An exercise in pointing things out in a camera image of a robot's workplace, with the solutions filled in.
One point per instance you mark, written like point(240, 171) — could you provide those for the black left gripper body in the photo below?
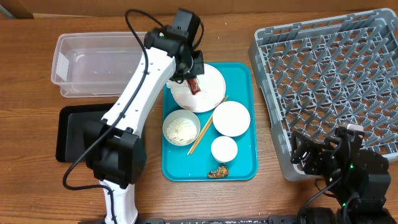
point(194, 64)

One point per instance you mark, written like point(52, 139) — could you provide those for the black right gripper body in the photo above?
point(316, 163)

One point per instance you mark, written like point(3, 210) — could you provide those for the red snack wrapper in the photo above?
point(193, 86)

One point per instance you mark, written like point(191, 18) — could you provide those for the white tissue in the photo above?
point(172, 85)

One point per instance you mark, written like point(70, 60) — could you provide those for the grey bowl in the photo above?
point(180, 114)

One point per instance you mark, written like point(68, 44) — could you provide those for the white rice pile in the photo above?
point(181, 131)

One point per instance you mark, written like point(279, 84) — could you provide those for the white bowl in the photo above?
point(231, 119)

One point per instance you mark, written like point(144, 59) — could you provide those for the white cup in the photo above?
point(224, 149)

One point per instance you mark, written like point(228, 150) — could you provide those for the brown food scrap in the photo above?
point(220, 173)

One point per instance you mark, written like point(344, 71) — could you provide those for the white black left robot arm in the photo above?
point(114, 148)

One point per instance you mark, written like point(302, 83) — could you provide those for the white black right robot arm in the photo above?
point(356, 179)

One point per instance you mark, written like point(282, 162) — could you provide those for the grey dishwasher rack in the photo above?
point(316, 75)

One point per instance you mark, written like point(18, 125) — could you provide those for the white round plate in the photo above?
point(213, 89)

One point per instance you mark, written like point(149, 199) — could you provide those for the clear plastic bin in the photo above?
point(94, 64)

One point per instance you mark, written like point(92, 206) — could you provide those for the black plastic tray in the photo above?
point(70, 143)

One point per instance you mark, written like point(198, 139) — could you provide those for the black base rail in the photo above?
point(277, 219)

